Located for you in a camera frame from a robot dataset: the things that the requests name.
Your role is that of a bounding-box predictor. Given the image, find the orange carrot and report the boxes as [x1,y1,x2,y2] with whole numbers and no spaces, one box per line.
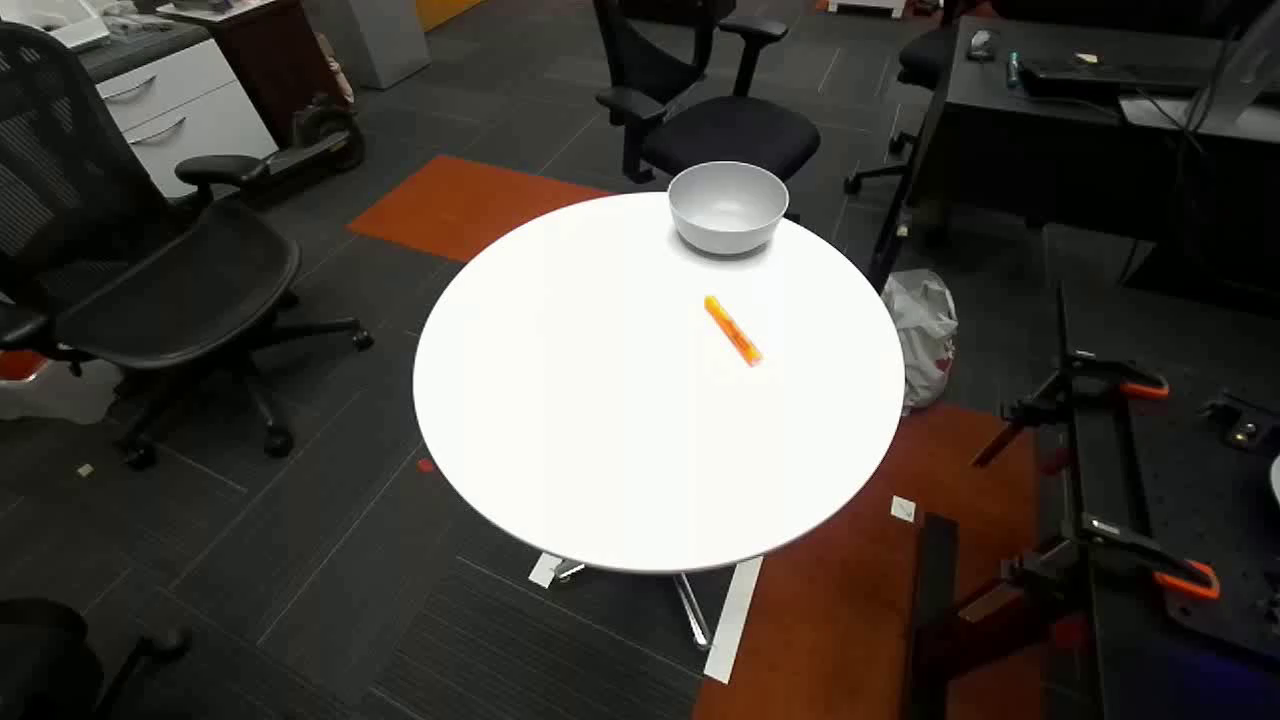
[700,292,769,372]

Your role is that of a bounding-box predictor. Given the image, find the silver metal bowl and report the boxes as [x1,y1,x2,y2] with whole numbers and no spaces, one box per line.
[665,157,793,258]

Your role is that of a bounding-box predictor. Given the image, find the black padded office chair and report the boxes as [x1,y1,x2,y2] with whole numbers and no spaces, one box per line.
[587,0,822,186]

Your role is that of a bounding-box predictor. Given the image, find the silver metal table base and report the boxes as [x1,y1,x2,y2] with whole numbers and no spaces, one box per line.
[525,547,769,689]

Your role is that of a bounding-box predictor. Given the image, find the white crumpled plastic bag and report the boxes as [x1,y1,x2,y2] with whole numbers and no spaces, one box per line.
[881,267,962,415]

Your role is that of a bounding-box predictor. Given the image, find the black swivel chair with base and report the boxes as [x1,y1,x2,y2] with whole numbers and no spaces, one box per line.
[843,19,968,200]

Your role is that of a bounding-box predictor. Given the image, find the grey bin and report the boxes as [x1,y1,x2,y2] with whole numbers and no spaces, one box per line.
[299,0,434,91]

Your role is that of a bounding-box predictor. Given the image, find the black office desk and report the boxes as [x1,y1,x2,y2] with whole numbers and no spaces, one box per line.
[863,10,1280,292]

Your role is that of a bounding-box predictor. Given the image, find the black mesh office chair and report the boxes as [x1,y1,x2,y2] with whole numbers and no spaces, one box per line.
[0,17,377,470]

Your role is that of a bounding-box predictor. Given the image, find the white drawer cabinet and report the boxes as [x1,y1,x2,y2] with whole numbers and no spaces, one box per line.
[77,31,280,204]

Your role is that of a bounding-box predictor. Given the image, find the black keyboard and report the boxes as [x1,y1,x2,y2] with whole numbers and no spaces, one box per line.
[1014,52,1224,99]

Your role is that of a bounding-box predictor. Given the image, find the black workbench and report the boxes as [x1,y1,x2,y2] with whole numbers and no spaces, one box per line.
[1050,282,1280,720]

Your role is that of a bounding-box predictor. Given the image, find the black device on workbench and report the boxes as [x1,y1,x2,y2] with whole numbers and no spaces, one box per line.
[1201,386,1280,458]

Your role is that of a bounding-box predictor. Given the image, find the black chair with dark seat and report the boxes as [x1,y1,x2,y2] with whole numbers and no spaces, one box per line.
[0,595,194,720]

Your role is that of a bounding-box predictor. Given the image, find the white papers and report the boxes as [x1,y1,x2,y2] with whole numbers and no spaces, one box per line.
[0,0,113,52]

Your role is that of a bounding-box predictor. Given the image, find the black clamp with orange handle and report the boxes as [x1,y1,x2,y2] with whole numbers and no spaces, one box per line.
[971,348,1177,470]
[1009,510,1224,612]

